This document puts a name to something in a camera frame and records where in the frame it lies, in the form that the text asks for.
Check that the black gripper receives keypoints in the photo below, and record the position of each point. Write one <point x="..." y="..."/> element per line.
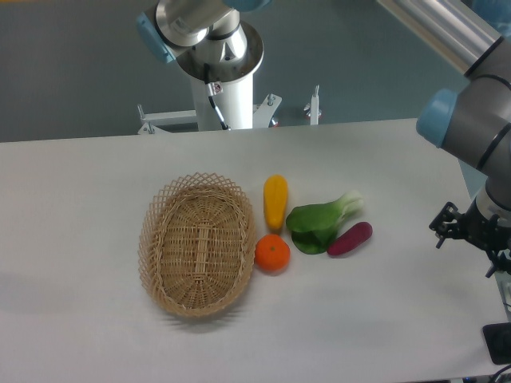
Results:
<point x="486" y="227"/>

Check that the green bok choy vegetable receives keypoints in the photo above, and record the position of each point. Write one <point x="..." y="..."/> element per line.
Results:
<point x="314" y="227"/>

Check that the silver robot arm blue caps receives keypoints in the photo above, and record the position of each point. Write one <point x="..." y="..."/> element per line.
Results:
<point x="473" y="125"/>

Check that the black device at table corner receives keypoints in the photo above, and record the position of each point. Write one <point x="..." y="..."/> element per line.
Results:
<point x="497" y="339"/>

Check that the purple sweet potato toy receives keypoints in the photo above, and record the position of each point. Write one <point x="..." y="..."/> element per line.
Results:
<point x="356" y="236"/>

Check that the orange fruit toy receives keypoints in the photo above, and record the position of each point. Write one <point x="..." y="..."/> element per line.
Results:
<point x="272" y="254"/>

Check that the woven wicker basket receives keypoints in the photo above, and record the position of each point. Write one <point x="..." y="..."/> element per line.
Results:
<point x="197" y="245"/>

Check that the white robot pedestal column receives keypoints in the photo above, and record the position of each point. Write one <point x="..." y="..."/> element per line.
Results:
<point x="221" y="71"/>

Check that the white metal stand frame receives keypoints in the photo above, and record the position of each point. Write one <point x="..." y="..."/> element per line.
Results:
<point x="263" y="116"/>

